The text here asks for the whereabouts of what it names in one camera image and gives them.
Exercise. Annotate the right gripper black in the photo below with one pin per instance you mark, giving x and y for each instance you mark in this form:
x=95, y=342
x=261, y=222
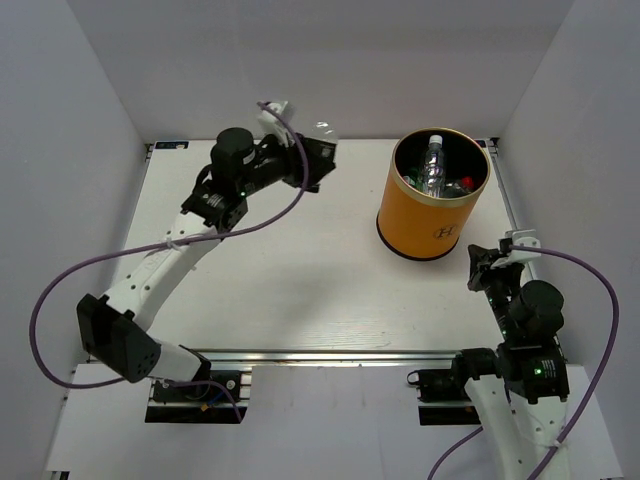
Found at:
x=481, y=260

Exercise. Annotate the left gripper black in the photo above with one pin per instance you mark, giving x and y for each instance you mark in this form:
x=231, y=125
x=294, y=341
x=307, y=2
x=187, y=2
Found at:
x=294, y=160

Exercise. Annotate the red label Nongfu water bottle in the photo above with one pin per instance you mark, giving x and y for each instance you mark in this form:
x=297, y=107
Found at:
x=463, y=186

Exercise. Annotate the clear unlabelled plastic bottle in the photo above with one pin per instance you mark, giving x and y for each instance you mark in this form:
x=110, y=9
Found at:
x=433, y=170

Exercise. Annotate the green plastic bottle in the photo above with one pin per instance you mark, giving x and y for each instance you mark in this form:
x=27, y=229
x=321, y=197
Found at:
x=413, y=180

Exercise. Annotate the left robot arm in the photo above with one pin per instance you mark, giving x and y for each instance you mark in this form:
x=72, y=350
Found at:
x=114, y=327

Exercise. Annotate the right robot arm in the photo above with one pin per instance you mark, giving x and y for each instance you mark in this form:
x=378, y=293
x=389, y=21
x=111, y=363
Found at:
x=520, y=389

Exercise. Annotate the orange cylindrical bin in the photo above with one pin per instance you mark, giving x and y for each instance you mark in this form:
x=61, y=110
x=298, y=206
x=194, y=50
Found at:
x=419, y=227

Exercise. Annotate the blue sticker on table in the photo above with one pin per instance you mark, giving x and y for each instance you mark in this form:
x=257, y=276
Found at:
x=171, y=145

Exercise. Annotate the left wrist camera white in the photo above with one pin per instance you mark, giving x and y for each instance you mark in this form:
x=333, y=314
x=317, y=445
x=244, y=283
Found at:
x=269, y=120

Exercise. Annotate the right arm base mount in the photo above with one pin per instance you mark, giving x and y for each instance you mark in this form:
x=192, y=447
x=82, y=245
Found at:
x=442, y=398

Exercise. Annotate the aluminium table edge rail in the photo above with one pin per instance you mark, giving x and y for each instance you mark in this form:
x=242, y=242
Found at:
x=327, y=356

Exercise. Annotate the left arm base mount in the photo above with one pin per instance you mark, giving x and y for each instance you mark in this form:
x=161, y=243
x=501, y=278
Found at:
x=204, y=404

